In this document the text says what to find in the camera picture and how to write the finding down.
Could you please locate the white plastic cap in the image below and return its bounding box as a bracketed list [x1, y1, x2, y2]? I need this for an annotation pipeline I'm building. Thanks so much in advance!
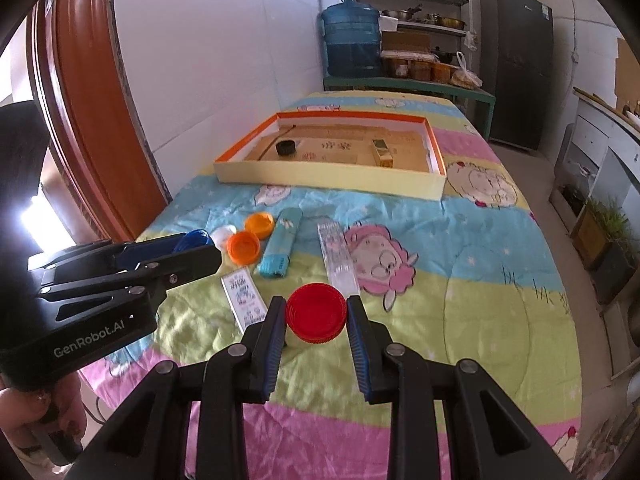
[210, 225, 237, 248]

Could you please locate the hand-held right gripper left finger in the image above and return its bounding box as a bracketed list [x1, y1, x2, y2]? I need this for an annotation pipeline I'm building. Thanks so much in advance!
[65, 296, 288, 480]

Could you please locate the clear floral rectangular box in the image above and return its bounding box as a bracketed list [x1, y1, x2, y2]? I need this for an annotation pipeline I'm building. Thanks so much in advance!
[317, 220, 362, 296]

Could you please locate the red plastic cap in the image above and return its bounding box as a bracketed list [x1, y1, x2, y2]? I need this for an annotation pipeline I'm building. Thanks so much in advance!
[286, 283, 349, 345]

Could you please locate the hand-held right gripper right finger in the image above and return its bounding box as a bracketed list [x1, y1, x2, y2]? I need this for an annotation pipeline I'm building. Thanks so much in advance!
[346, 295, 576, 480]

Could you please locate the blue plastic cap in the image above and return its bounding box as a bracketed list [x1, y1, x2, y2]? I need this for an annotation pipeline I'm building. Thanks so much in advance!
[172, 228, 216, 256]

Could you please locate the green table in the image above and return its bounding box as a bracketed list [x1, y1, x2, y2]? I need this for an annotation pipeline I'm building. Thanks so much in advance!
[322, 75, 497, 144]

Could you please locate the white printed small box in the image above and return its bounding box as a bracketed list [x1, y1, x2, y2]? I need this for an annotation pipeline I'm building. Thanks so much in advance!
[221, 268, 267, 334]

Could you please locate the teal patterned box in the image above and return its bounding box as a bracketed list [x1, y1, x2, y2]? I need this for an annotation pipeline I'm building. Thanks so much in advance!
[258, 208, 304, 279]

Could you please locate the planter box with plants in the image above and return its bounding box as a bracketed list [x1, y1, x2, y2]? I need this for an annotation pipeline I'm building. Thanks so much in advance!
[570, 199, 637, 306]

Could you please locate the orange plastic cap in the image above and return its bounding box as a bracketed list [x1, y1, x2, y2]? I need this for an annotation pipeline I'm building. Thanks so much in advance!
[245, 212, 276, 240]
[226, 231, 262, 267]

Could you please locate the blue water jug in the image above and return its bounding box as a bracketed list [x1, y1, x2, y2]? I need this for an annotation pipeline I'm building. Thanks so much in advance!
[320, 2, 384, 79]

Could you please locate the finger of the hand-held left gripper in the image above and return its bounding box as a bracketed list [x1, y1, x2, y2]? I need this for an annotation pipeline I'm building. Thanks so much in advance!
[27, 232, 191, 285]
[37, 244, 223, 322]

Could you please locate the orange-rimmed cardboard box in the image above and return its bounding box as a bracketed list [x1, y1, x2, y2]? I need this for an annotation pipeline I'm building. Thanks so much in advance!
[214, 112, 447, 202]

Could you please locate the wooden door frame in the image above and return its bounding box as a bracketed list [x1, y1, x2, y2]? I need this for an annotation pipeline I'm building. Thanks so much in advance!
[27, 0, 174, 244]

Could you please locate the small gold box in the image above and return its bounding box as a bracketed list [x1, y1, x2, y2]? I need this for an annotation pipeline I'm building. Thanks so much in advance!
[371, 138, 395, 168]

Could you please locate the white cabinet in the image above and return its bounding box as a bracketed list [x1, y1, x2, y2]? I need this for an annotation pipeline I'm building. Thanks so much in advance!
[559, 87, 640, 241]

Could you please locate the person's left hand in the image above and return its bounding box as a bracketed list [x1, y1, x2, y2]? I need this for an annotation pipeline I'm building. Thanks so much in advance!
[0, 379, 85, 461]

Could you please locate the plastic bag of food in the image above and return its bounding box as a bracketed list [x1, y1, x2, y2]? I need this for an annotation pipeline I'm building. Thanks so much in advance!
[450, 52, 484, 89]

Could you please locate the dark grey refrigerator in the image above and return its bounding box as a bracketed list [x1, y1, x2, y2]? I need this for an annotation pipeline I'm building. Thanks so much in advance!
[478, 0, 555, 152]

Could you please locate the printed cartoon blanket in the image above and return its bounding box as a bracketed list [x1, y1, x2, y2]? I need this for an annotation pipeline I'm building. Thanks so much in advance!
[80, 91, 584, 480]

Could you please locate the brown cardboard box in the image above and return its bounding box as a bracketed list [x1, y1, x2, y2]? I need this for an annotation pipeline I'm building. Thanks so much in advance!
[382, 31, 432, 54]

